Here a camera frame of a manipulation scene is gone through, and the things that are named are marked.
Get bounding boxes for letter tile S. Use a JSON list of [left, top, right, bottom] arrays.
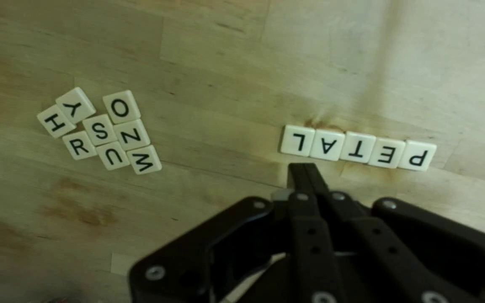
[[83, 114, 116, 144]]

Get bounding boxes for letter tile U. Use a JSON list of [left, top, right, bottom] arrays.
[[96, 141, 130, 170]]

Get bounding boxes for letter tile T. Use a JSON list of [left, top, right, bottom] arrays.
[[340, 131, 376, 163]]

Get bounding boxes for letter tile W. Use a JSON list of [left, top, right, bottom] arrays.
[[128, 144, 162, 175]]

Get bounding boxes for letter tile L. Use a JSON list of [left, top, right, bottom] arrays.
[[280, 124, 315, 156]]

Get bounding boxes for letter tile O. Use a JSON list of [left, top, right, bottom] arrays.
[[103, 91, 141, 123]]

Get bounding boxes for letter tile A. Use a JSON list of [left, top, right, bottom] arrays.
[[310, 129, 345, 161]]

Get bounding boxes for letter tile E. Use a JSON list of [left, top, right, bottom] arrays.
[[369, 138, 406, 168]]

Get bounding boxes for letter tile Y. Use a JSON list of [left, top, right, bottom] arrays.
[[56, 87, 96, 123]]

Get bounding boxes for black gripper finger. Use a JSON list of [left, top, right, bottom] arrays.
[[271, 163, 308, 202], [303, 163, 350, 202]]

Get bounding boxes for letter tile H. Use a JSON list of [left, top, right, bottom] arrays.
[[37, 104, 76, 138]]

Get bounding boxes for letter tile P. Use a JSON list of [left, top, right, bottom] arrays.
[[399, 139, 436, 171]]

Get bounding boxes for letter tile Z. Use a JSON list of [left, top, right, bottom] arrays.
[[115, 119, 150, 149]]

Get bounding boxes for letter tile R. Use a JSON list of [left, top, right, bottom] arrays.
[[62, 131, 96, 160]]

